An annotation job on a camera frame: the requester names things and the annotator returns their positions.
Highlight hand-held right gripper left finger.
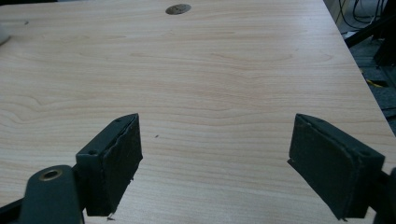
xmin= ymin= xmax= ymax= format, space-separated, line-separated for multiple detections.
xmin=75 ymin=113 xmax=144 ymax=217

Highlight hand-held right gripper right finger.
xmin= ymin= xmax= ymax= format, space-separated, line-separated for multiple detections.
xmin=287 ymin=113 xmax=386 ymax=221

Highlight black metal stand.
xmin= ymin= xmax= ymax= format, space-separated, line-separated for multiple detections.
xmin=344 ymin=0 xmax=396 ymax=67

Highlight yellow cable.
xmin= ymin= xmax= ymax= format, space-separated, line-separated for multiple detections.
xmin=365 ymin=78 xmax=385 ymax=89

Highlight black cable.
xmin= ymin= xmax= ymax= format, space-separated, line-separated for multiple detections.
xmin=337 ymin=0 xmax=387 ymax=31

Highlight grey round cable grommet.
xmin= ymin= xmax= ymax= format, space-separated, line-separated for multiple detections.
xmin=164 ymin=3 xmax=192 ymax=16

